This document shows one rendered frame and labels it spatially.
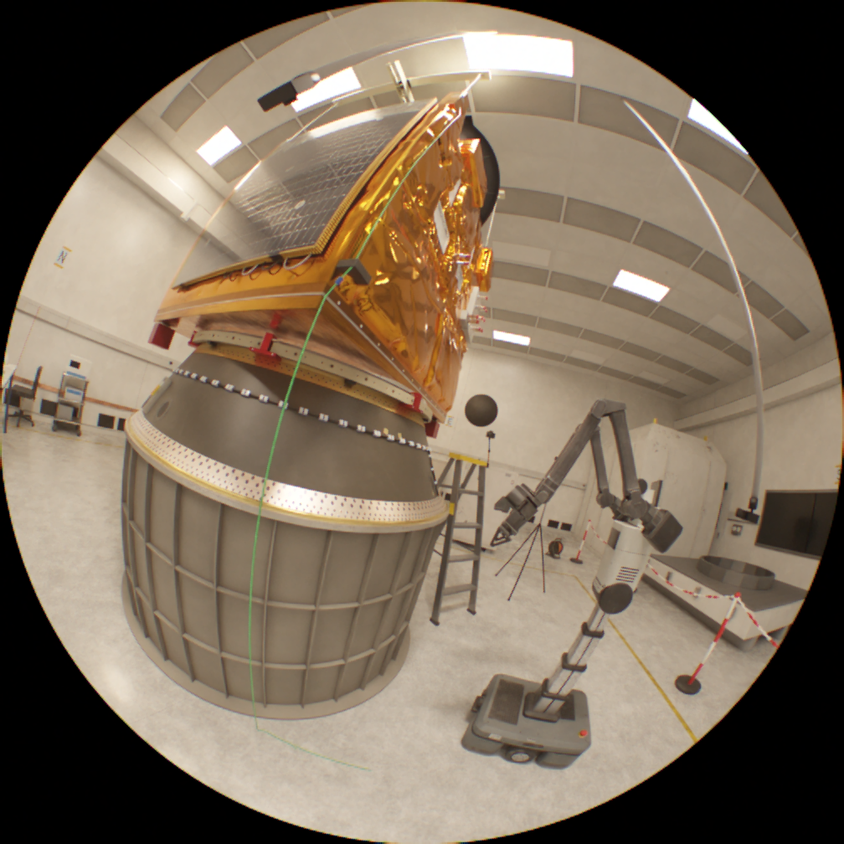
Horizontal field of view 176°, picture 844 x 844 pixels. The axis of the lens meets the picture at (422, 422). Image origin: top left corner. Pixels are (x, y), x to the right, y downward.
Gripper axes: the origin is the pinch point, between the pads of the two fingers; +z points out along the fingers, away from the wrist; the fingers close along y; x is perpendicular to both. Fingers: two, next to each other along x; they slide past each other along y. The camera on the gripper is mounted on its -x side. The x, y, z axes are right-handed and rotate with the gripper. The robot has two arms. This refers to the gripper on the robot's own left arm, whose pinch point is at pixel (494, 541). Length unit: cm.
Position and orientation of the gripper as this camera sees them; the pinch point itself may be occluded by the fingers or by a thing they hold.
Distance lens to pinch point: 106.2
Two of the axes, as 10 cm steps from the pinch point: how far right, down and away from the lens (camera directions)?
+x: 6.3, 6.5, -4.2
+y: -4.0, -2.0, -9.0
